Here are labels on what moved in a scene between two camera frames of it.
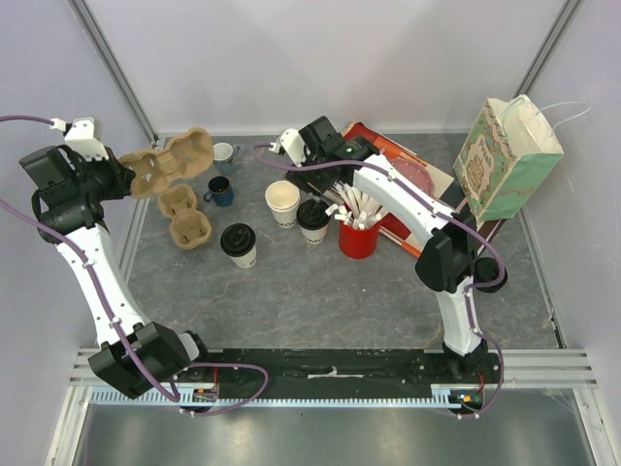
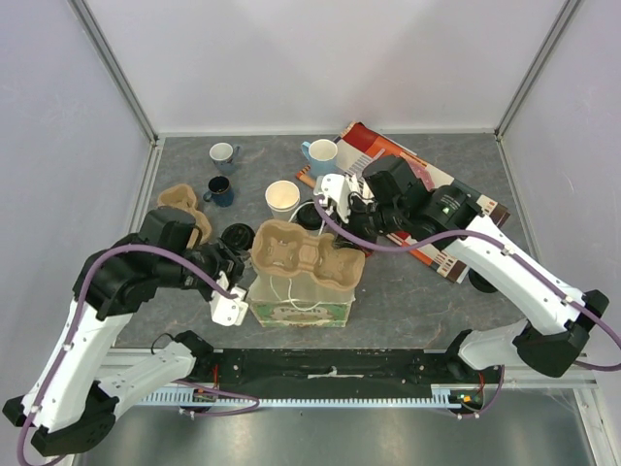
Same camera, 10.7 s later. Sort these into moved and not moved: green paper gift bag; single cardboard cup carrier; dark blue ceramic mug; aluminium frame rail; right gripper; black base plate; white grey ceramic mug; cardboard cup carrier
Moved: right gripper; green paper gift bag; cardboard cup carrier
Not moved: dark blue ceramic mug; single cardboard cup carrier; black base plate; white grey ceramic mug; aluminium frame rail
